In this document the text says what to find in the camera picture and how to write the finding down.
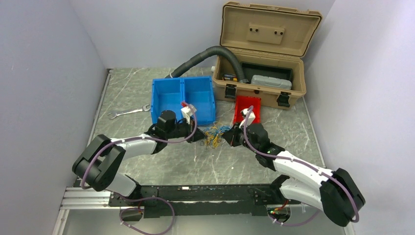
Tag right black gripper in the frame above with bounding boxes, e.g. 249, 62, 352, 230
223, 121, 259, 154

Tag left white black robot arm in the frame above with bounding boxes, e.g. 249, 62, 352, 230
72, 106, 206, 206

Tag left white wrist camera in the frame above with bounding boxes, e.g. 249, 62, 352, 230
181, 101, 197, 124

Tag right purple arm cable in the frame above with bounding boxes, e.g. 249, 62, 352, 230
242, 105, 361, 227

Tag silver combination wrench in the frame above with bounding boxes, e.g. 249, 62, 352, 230
107, 104, 151, 119

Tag grey corrugated hose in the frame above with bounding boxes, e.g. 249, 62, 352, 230
166, 46, 249, 84

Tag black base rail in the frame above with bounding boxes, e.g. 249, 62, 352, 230
109, 184, 287, 218

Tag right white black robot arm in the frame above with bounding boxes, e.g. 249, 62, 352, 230
222, 123, 366, 227

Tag small colourful box in toolbox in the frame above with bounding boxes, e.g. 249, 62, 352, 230
222, 74, 238, 82

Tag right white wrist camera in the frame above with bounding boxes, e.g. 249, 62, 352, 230
239, 105, 256, 128

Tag yellow black wire bundle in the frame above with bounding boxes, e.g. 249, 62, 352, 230
200, 121, 231, 150

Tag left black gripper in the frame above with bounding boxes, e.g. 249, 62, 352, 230
165, 116, 207, 143

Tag red plastic bin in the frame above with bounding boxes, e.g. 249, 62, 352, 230
232, 95, 261, 124

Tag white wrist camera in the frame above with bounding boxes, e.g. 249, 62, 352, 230
181, 101, 197, 124
239, 105, 256, 128

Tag grey plastic case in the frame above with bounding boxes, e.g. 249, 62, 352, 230
251, 75, 292, 90

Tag tan open toolbox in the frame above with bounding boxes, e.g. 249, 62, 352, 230
212, 1, 323, 110

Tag blue two-compartment bin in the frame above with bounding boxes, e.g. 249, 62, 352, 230
150, 76, 216, 126

